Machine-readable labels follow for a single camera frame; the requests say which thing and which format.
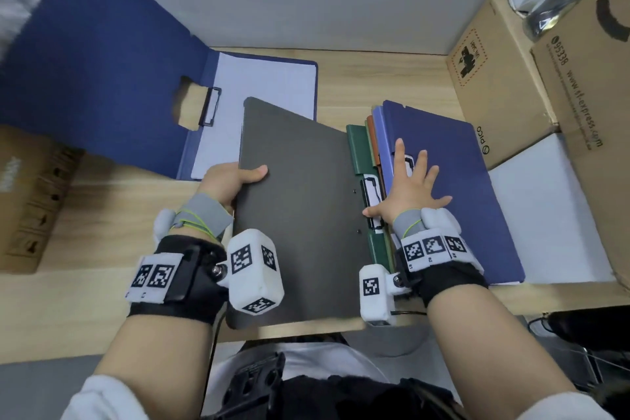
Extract closed dark blue folder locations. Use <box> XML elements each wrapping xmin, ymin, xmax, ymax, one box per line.
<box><xmin>381</xmin><ymin>100</ymin><xmax>526</xmax><ymax>285</ymax></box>

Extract person's left hand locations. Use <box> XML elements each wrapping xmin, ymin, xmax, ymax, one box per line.
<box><xmin>197</xmin><ymin>162</ymin><xmax>269</xmax><ymax>214</ymax></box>

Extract orange folder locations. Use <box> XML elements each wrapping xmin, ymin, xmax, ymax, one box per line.
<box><xmin>365</xmin><ymin>115</ymin><xmax>384</xmax><ymax>167</ymax></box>

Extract black and white folder clip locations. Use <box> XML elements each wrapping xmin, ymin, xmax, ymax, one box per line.
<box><xmin>362</xmin><ymin>178</ymin><xmax>386</xmax><ymax>232</ymax></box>

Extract large brown cardboard box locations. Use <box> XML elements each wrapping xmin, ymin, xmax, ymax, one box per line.
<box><xmin>531</xmin><ymin>0</ymin><xmax>630</xmax><ymax>290</ymax></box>

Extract light blue folder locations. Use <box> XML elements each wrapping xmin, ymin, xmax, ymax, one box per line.
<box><xmin>371</xmin><ymin>106</ymin><xmax>395</xmax><ymax>189</ymax></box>

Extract grey left wristband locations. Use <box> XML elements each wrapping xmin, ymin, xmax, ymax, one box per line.
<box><xmin>170</xmin><ymin>192</ymin><xmax>234</xmax><ymax>242</ymax></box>

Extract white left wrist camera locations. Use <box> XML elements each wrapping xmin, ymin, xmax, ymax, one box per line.
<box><xmin>217</xmin><ymin>229</ymin><xmax>285</xmax><ymax>315</ymax></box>

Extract flat white box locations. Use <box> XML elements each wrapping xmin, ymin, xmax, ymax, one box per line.
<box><xmin>487</xmin><ymin>133</ymin><xmax>618</xmax><ymax>285</ymax></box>

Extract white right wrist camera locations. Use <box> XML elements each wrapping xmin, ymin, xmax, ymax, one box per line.
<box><xmin>358</xmin><ymin>264</ymin><xmax>411</xmax><ymax>327</ymax></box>

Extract grey wristband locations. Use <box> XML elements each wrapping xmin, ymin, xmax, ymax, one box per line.
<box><xmin>170</xmin><ymin>192</ymin><xmax>234</xmax><ymax>242</ymax></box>
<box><xmin>392</xmin><ymin>209</ymin><xmax>425</xmax><ymax>239</ymax></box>

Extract person's left forearm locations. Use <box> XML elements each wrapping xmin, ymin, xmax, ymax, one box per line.
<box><xmin>93</xmin><ymin>310</ymin><xmax>218</xmax><ymax>403</ymax></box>

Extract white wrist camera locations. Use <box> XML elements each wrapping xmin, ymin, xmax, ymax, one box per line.
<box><xmin>358</xmin><ymin>264</ymin><xmax>411</xmax><ymax>327</ymax></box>
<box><xmin>217</xmin><ymin>229</ymin><xmax>285</xmax><ymax>315</ymax></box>

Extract white paper sheet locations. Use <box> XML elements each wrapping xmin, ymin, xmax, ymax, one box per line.
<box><xmin>191</xmin><ymin>52</ymin><xmax>317</xmax><ymax>180</ymax></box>

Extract black right wrist strap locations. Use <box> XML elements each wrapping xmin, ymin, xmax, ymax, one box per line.
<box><xmin>394</xmin><ymin>208</ymin><xmax>489</xmax><ymax>308</ymax></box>

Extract open dark blue folder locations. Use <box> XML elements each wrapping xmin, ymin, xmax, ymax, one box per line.
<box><xmin>0</xmin><ymin>0</ymin><xmax>319</xmax><ymax>181</ymax></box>

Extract black chest mount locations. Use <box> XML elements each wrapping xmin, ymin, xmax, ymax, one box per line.
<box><xmin>217</xmin><ymin>352</ymin><xmax>286</xmax><ymax>420</ymax></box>

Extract dark grey folder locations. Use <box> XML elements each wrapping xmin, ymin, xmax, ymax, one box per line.
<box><xmin>225</xmin><ymin>97</ymin><xmax>382</xmax><ymax>330</ymax></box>

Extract person's right forearm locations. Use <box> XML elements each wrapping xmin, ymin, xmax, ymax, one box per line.
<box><xmin>426</xmin><ymin>283</ymin><xmax>578</xmax><ymax>410</ymax></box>

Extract brown cardboard box with arrows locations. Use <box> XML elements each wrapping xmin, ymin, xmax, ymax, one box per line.
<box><xmin>0</xmin><ymin>125</ymin><xmax>85</xmax><ymax>274</ymax></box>

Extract person's white shirt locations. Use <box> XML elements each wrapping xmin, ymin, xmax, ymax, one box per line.
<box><xmin>202</xmin><ymin>341</ymin><xmax>390</xmax><ymax>420</ymax></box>

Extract black wrist strap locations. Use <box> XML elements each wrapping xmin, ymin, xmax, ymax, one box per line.
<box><xmin>125</xmin><ymin>235</ymin><xmax>229</xmax><ymax>326</ymax></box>
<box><xmin>394</xmin><ymin>208</ymin><xmax>489</xmax><ymax>308</ymax></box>

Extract green folder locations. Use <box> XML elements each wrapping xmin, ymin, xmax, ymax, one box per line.
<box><xmin>346</xmin><ymin>124</ymin><xmax>396</xmax><ymax>274</ymax></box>

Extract person's right hand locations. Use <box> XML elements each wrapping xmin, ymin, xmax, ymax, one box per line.
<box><xmin>363</xmin><ymin>138</ymin><xmax>453</xmax><ymax>227</ymax></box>

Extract black cables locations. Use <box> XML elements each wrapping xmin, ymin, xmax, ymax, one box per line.
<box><xmin>527</xmin><ymin>309</ymin><xmax>630</xmax><ymax>406</ymax></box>

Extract grey right wristband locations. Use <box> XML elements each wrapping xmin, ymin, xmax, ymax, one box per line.
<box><xmin>392</xmin><ymin>209</ymin><xmax>425</xmax><ymax>239</ymax></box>

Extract black left wrist strap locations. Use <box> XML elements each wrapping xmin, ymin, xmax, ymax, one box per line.
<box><xmin>125</xmin><ymin>235</ymin><xmax>229</xmax><ymax>326</ymax></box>

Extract small brown cardboard box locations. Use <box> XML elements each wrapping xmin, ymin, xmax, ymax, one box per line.
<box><xmin>446</xmin><ymin>0</ymin><xmax>562</xmax><ymax>170</ymax></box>

